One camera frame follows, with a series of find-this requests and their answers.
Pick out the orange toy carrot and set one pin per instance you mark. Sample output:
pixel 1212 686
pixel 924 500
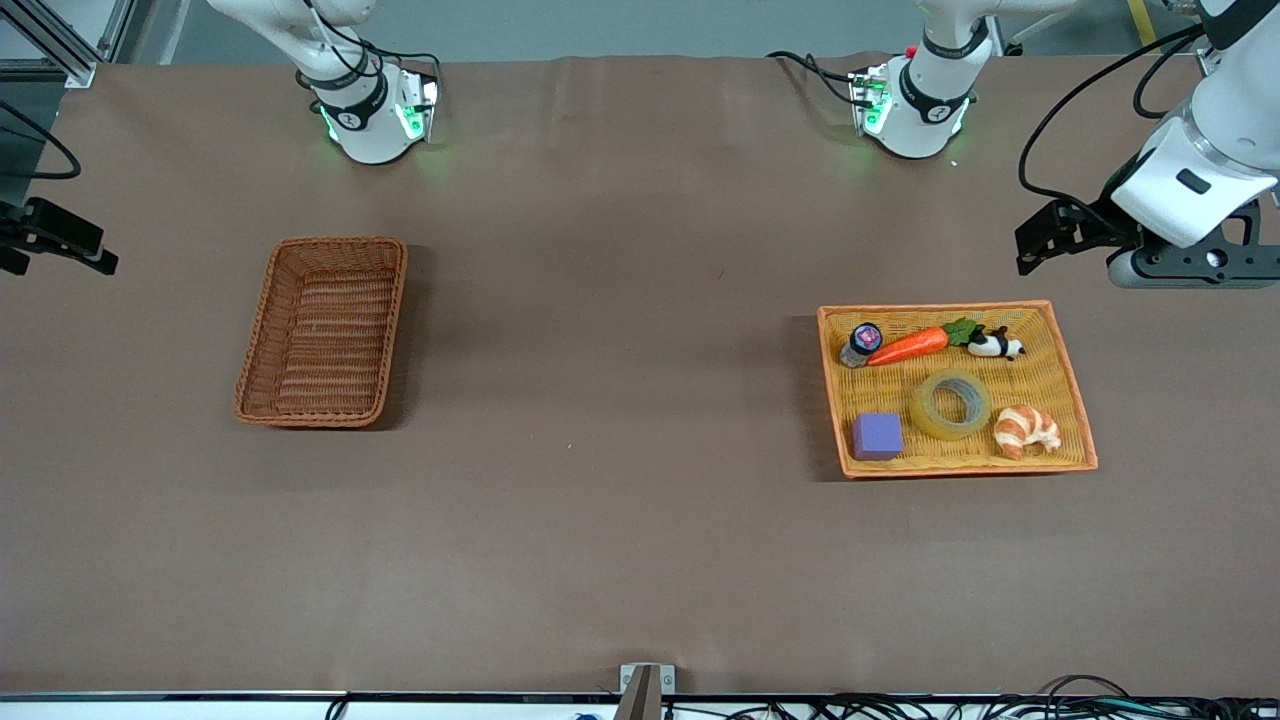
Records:
pixel 910 347

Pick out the black white panda figure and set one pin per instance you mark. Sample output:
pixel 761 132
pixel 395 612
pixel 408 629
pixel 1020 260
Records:
pixel 992 345

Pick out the grey metal bracket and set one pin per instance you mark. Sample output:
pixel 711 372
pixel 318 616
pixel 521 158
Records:
pixel 647 690

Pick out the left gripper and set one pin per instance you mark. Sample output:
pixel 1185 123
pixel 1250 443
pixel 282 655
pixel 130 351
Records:
pixel 1098 229

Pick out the clear yellowish tape roll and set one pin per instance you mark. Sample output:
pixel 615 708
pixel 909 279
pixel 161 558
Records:
pixel 948 425

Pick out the silver table edge rail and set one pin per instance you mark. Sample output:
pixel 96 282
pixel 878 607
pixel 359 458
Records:
pixel 200 696

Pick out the purple cube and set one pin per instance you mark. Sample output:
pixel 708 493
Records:
pixel 877 437

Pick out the brown table cover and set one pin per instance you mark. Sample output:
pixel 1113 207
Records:
pixel 640 500

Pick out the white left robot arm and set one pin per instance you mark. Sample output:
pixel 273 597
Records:
pixel 920 110

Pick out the aluminium frame profile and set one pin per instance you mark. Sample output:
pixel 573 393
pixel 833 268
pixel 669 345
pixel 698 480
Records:
pixel 1210 62
pixel 50 40

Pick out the toy croissant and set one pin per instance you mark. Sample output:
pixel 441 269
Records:
pixel 1022 430

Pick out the small bottle pink blue lid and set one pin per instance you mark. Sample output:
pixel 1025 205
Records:
pixel 860 343

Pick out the orange yellow wicker basket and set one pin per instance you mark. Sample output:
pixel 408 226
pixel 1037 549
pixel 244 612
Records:
pixel 950 440

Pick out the brown wicker basket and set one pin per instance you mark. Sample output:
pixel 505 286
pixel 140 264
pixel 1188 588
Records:
pixel 322 335

